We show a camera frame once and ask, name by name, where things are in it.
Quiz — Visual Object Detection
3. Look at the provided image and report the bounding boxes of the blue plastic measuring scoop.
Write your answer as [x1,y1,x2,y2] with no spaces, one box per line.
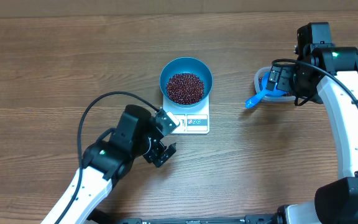
[245,72,286,109]

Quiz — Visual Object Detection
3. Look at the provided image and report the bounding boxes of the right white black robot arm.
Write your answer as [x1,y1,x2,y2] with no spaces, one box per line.
[266,22,358,223]

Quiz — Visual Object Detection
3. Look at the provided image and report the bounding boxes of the red beans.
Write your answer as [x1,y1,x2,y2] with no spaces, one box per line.
[165,73,204,105]

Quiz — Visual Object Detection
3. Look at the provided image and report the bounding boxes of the clear plastic container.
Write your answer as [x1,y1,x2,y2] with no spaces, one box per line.
[254,67,295,103]

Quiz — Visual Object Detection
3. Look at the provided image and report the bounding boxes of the white digital kitchen scale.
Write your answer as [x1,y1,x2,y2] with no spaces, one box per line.
[163,96,210,134]

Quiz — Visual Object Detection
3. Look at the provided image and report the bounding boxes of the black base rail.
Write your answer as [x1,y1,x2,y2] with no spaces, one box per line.
[85,209,287,224]

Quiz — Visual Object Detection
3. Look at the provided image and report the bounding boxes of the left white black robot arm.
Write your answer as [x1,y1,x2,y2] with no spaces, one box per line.
[43,105,180,223]

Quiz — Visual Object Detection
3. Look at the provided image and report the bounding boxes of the teal blue bowl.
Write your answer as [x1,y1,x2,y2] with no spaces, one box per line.
[159,57,213,107]

